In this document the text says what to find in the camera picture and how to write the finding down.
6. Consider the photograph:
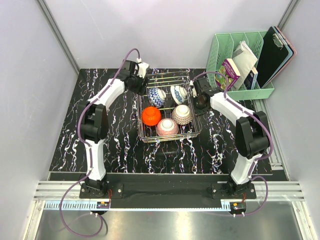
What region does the blue white patterned bowl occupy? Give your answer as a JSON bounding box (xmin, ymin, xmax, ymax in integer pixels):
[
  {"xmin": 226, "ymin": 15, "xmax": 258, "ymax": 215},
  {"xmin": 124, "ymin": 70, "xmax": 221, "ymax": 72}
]
[{"xmin": 170, "ymin": 85, "xmax": 188, "ymax": 105}]

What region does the orange glossy bowl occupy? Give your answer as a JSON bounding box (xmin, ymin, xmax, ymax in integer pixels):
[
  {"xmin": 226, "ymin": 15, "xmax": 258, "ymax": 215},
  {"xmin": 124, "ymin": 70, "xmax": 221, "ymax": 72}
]
[{"xmin": 141, "ymin": 106, "xmax": 162, "ymax": 127}]

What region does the chrome wire dish rack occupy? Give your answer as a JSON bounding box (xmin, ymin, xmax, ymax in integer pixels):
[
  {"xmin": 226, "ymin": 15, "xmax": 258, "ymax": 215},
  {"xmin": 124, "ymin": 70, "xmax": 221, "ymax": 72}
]
[{"xmin": 137, "ymin": 71, "xmax": 202, "ymax": 143}]

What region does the red floral patterned bowl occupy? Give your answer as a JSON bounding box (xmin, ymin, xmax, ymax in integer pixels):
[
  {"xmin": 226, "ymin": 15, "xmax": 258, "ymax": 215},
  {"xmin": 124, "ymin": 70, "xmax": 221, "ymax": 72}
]
[{"xmin": 156, "ymin": 118, "xmax": 178, "ymax": 137}]

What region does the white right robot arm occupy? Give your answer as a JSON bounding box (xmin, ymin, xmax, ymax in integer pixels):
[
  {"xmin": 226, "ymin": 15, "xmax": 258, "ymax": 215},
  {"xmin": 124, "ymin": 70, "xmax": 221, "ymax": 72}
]
[{"xmin": 190, "ymin": 77, "xmax": 271, "ymax": 199}]

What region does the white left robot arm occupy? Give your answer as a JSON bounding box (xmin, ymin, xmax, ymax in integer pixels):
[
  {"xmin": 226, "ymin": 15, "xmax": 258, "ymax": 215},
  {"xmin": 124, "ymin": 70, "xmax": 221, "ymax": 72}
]
[{"xmin": 77, "ymin": 58, "xmax": 150, "ymax": 198}]

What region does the purple green book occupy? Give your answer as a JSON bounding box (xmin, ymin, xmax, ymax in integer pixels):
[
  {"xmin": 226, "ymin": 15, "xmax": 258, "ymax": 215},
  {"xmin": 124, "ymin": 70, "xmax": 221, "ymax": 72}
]
[{"xmin": 214, "ymin": 58, "xmax": 241, "ymax": 91}]

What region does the black marble pattern mat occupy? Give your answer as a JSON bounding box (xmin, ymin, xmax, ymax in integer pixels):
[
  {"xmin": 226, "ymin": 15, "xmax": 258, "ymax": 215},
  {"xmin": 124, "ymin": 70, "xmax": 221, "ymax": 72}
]
[{"xmin": 50, "ymin": 68, "xmax": 238, "ymax": 174}]

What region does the dark blue book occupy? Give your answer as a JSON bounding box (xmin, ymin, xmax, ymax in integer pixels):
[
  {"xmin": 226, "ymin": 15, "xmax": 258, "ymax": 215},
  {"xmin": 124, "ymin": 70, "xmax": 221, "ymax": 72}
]
[{"xmin": 244, "ymin": 67, "xmax": 258, "ymax": 90}]

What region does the white padded envelope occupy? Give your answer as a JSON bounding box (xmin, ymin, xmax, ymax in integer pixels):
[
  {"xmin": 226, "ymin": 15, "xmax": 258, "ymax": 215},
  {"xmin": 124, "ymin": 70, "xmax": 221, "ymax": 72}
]
[{"xmin": 232, "ymin": 40, "xmax": 258, "ymax": 91}]

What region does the green plastic file organizer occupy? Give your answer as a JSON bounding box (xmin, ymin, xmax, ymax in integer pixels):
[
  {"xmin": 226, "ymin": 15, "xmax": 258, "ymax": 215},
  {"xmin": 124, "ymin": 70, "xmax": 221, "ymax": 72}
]
[{"xmin": 206, "ymin": 30, "xmax": 275, "ymax": 103}]

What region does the black clipboard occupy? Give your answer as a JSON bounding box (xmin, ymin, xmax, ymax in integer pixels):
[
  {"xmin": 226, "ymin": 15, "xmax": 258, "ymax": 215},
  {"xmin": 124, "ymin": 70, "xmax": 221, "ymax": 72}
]
[{"xmin": 256, "ymin": 26, "xmax": 285, "ymax": 88}]

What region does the pink blue clipboards stack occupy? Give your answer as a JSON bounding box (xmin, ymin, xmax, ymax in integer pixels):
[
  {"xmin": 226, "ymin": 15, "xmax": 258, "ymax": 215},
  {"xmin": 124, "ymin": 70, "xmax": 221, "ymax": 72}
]
[{"xmin": 270, "ymin": 26, "xmax": 297, "ymax": 80}]

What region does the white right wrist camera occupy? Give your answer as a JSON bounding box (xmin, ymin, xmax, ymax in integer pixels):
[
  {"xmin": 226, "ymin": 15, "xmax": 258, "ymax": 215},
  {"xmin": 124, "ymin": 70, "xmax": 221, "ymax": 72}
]
[{"xmin": 190, "ymin": 80, "xmax": 198, "ymax": 98}]

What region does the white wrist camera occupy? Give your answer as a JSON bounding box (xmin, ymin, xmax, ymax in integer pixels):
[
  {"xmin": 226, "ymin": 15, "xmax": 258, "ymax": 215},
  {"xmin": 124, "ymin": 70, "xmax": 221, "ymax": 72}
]
[
  {"xmin": 136, "ymin": 57, "xmax": 150, "ymax": 78},
  {"xmin": 190, "ymin": 80, "xmax": 198, "ymax": 98}
]

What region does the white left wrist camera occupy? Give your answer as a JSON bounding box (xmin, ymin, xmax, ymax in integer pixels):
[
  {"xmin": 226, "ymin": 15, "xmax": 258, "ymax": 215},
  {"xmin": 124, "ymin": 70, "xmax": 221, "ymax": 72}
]
[{"xmin": 136, "ymin": 57, "xmax": 150, "ymax": 78}]

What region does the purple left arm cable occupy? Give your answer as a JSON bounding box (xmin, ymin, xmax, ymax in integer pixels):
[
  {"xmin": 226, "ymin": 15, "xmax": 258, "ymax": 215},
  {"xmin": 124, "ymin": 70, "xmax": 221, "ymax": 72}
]
[{"xmin": 59, "ymin": 48, "xmax": 141, "ymax": 237}]

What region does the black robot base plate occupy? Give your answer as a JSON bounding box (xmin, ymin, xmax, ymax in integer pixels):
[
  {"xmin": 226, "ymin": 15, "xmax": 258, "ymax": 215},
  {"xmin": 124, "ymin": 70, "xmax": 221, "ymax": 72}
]
[{"xmin": 79, "ymin": 172, "xmax": 256, "ymax": 209}]

